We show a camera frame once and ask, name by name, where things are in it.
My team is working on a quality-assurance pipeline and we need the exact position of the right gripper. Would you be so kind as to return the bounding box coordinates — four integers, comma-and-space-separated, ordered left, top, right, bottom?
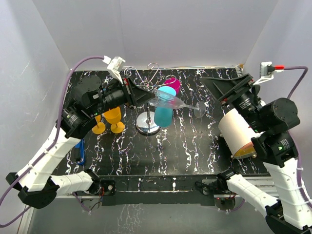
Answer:
199, 73, 267, 132

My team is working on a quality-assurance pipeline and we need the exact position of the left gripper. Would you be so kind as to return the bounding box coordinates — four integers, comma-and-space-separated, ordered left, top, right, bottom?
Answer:
91, 75, 156, 117

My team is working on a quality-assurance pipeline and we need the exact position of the clear wine glass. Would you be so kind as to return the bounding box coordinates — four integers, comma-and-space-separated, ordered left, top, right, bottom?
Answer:
148, 90, 206, 117

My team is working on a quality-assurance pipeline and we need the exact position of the blue wine glass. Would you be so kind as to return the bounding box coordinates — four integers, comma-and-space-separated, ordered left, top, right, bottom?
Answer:
154, 86, 176, 128

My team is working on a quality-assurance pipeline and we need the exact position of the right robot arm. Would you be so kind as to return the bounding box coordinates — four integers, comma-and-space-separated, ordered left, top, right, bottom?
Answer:
200, 74, 312, 234

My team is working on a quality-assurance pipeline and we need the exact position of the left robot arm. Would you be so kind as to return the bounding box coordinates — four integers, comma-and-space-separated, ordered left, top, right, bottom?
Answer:
6, 75, 155, 209

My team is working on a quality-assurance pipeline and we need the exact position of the chrome wine glass rack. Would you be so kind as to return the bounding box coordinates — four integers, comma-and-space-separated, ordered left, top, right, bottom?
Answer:
124, 62, 164, 136

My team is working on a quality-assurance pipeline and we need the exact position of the orange wine glass right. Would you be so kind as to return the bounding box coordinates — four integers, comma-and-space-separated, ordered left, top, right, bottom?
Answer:
104, 107, 124, 134

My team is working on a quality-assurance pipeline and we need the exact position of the orange wine glass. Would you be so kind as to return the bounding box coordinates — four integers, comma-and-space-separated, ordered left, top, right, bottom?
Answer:
104, 107, 124, 134
92, 115, 106, 135

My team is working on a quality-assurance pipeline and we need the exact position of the magenta wine glass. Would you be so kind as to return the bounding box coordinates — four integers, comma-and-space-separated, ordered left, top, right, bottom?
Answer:
164, 76, 181, 94

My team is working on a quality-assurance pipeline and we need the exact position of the orange wine glass left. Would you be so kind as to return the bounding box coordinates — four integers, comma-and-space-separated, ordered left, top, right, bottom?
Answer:
92, 115, 106, 135

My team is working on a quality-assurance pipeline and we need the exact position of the blue carabiner clip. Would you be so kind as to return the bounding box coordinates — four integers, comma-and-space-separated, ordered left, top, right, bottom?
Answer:
74, 139, 85, 165

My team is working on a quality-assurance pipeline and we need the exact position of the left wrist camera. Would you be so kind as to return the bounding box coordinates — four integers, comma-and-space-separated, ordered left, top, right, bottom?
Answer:
102, 56, 126, 84

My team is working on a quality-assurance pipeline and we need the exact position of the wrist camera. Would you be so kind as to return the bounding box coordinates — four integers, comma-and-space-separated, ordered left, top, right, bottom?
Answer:
253, 61, 285, 85
102, 56, 126, 84

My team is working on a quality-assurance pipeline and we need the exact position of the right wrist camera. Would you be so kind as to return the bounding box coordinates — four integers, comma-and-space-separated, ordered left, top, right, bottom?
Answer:
253, 61, 285, 85

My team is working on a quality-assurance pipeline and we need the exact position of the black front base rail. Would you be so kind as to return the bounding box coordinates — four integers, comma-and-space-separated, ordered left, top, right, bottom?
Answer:
77, 170, 242, 208

